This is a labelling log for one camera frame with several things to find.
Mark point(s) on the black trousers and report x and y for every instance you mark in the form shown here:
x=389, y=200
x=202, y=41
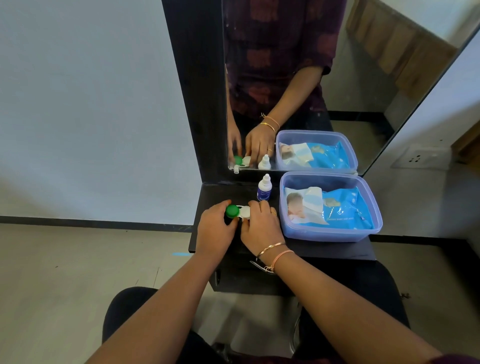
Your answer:
x=356, y=288

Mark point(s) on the white contact lens case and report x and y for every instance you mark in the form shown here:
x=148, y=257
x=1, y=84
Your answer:
x=244, y=212

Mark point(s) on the black shelf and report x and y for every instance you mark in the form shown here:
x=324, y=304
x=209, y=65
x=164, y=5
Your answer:
x=337, y=249

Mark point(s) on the person's left thumb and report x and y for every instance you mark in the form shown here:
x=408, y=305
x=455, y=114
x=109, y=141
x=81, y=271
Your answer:
x=233, y=225

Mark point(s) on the green lens case cap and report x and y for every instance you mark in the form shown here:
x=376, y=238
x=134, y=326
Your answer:
x=232, y=211

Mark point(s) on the blue wet wipes packet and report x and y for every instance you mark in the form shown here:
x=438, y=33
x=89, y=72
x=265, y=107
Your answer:
x=337, y=212

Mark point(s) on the white eye drop bottle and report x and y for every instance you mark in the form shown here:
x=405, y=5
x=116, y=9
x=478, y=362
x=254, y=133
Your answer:
x=264, y=189

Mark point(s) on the wall mirror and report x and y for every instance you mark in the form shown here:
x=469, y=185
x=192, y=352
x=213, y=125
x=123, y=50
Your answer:
x=360, y=75

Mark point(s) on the person's right middle finger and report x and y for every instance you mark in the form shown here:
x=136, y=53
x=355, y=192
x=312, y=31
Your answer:
x=264, y=208

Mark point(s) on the person's right hand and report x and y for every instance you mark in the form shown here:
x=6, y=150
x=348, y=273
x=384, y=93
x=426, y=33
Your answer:
x=262, y=230

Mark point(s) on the person's left forearm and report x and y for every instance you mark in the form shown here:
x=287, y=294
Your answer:
x=165, y=311

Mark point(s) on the gold bangle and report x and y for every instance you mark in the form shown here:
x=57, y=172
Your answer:
x=270, y=247

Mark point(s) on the person's left hand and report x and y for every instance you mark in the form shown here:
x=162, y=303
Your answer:
x=212, y=232

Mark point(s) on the person's right forearm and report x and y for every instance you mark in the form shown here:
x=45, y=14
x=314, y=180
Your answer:
x=337, y=311

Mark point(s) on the person's right thumb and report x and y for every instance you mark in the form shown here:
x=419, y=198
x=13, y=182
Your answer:
x=245, y=225

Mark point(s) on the blue plastic container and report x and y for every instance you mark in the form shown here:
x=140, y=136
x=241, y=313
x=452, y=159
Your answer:
x=300, y=232

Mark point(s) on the black mirror frame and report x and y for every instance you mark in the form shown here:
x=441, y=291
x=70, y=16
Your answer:
x=195, y=93

